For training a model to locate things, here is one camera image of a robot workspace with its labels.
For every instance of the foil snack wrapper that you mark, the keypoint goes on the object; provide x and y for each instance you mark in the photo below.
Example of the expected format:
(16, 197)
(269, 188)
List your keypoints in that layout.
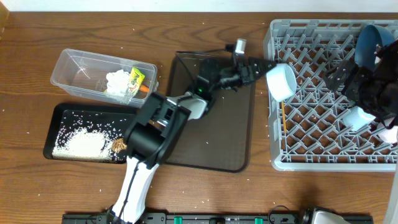
(136, 78)

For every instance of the black waste bin tray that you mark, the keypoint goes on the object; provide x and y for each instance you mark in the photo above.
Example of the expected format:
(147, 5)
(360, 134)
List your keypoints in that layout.
(123, 114)

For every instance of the white tissue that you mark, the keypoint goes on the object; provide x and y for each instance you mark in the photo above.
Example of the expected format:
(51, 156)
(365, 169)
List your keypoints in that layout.
(117, 83)

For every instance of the pink cup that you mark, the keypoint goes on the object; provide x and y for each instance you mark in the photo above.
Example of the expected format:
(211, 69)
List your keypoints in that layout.
(389, 135)

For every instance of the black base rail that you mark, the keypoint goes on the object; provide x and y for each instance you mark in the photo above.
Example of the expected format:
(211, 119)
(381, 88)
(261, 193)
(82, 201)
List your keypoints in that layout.
(276, 216)

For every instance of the clear plastic container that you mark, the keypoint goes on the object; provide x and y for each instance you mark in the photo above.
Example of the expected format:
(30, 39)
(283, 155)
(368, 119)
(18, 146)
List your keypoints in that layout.
(83, 74)

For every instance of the blue plate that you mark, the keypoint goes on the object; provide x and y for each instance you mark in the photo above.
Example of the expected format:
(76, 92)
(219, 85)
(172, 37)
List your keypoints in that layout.
(365, 49)

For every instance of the brown serving tray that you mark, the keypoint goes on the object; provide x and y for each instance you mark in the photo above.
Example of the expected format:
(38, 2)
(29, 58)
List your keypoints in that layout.
(221, 138)

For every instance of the grey dishwasher rack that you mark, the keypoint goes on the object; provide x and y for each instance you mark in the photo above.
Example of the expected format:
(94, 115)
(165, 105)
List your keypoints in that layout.
(317, 139)

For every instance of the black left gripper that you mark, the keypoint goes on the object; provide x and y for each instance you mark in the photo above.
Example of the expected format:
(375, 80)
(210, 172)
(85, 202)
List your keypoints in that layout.
(247, 71)

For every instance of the wooden chopstick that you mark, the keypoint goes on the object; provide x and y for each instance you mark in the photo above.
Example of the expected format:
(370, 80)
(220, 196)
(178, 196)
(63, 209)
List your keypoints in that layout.
(283, 117)

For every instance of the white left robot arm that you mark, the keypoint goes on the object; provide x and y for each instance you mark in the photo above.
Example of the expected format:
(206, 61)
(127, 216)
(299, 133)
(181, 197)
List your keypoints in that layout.
(155, 130)

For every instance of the orange carrot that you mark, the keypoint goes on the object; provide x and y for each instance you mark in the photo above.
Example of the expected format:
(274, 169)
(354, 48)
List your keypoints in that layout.
(144, 88)

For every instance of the light blue rice bowl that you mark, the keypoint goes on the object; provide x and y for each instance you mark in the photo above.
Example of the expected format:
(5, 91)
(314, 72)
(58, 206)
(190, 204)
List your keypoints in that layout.
(281, 82)

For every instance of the brown food scraps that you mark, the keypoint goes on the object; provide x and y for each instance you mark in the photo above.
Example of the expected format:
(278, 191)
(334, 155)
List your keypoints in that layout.
(118, 145)

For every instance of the light blue cup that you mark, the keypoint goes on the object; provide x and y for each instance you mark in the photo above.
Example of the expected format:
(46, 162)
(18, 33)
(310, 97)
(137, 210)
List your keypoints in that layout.
(357, 118)

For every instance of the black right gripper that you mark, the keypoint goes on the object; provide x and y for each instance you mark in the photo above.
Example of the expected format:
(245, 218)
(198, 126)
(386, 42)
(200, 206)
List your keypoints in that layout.
(348, 77)

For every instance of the white rice pile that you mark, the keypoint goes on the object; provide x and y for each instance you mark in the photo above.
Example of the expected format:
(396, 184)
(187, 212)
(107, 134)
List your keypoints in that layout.
(87, 136)

